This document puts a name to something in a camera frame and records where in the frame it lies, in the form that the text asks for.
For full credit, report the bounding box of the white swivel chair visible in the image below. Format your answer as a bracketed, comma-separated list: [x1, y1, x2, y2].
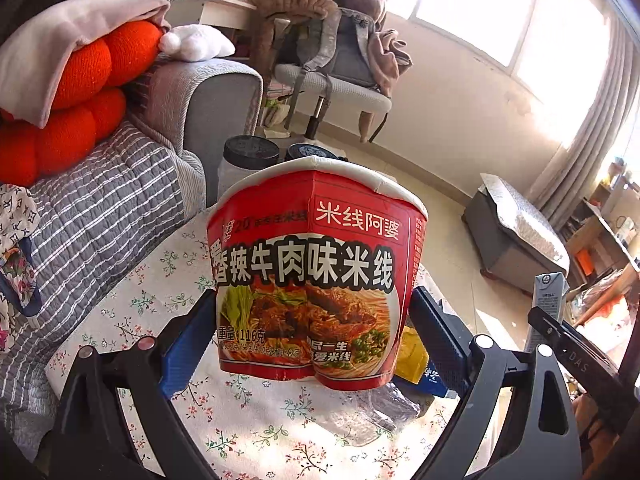
[272, 62, 393, 143]

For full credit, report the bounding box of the grey backpack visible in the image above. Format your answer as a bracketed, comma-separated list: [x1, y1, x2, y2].
[275, 7, 386, 96]

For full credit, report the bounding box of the grey milk carton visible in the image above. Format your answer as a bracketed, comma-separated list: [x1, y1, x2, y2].
[525, 272, 571, 361]

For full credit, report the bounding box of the yellow snack packet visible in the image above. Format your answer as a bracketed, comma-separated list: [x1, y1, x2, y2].
[395, 327, 431, 386]

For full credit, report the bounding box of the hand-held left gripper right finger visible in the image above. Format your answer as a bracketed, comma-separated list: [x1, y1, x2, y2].
[407, 285, 586, 480]

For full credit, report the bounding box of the white plush toy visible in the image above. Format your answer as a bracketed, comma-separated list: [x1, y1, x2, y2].
[159, 25, 236, 61]

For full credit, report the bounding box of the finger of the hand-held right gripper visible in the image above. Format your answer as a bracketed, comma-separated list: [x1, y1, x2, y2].
[527, 304, 570, 345]

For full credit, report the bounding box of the floral tablecloth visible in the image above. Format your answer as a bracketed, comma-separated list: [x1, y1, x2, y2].
[45, 205, 496, 480]

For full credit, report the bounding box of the plastic jar with green packets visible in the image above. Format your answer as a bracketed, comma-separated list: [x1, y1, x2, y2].
[285, 142, 346, 163]

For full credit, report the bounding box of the blue snack packet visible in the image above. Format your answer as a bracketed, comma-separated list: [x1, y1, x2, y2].
[415, 360, 461, 401]

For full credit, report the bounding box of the plastic jar with brown nuts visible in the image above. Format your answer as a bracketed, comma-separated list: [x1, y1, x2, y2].
[217, 135, 281, 201]

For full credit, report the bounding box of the red instant noodle cup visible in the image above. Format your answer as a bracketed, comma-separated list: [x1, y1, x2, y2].
[207, 156, 429, 392]

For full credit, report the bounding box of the grey sofa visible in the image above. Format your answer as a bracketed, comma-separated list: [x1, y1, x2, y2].
[122, 55, 264, 206]

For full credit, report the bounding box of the crushed clear plastic bottle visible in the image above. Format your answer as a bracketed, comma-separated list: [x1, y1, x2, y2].
[320, 380, 441, 436]

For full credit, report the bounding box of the pale pink cloth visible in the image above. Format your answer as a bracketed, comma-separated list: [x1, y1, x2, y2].
[0, 0, 171, 128]

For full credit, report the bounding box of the floral tote bag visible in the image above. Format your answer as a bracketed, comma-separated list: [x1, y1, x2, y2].
[0, 245, 43, 361]

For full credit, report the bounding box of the beige curtain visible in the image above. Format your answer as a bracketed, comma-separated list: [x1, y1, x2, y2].
[527, 10, 640, 231]

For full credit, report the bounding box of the cluttered wooden shelf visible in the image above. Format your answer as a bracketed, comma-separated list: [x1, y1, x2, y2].
[560, 160, 640, 286]

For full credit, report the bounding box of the window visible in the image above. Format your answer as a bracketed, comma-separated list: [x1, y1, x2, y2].
[360, 0, 621, 111]

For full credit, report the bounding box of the white monogram print cloth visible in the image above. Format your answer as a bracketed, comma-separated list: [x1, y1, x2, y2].
[0, 182, 41, 261]

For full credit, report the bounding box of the grey striped quilt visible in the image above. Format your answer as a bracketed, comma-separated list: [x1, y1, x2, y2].
[0, 120, 208, 461]

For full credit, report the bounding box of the orange knot cushion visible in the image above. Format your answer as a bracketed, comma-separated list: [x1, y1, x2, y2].
[0, 22, 166, 186]

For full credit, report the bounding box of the white desk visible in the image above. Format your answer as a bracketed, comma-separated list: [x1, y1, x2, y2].
[200, 0, 261, 31]

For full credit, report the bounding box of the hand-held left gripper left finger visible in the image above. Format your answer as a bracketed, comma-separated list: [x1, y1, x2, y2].
[47, 287, 221, 480]

